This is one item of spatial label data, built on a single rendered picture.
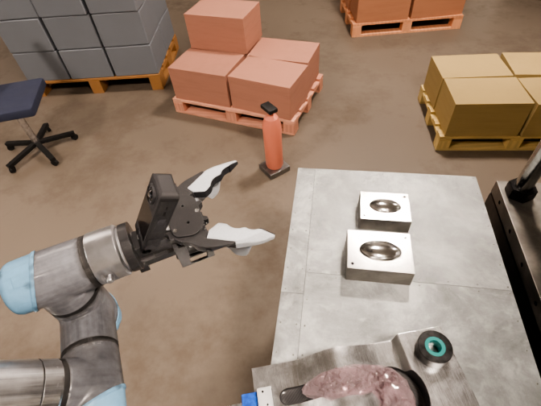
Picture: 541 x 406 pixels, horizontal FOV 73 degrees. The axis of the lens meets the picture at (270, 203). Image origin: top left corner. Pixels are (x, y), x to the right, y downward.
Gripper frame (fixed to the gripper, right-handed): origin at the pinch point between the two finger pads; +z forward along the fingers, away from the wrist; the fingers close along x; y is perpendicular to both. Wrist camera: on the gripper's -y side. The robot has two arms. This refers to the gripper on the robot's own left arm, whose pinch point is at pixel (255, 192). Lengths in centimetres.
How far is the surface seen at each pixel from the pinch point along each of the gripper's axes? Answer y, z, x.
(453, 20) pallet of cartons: 171, 327, -247
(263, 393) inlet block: 56, -8, 18
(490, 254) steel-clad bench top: 65, 76, 9
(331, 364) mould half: 54, 10, 19
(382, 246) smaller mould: 62, 44, -7
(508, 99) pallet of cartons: 119, 213, -86
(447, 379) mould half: 51, 32, 33
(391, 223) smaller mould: 64, 53, -13
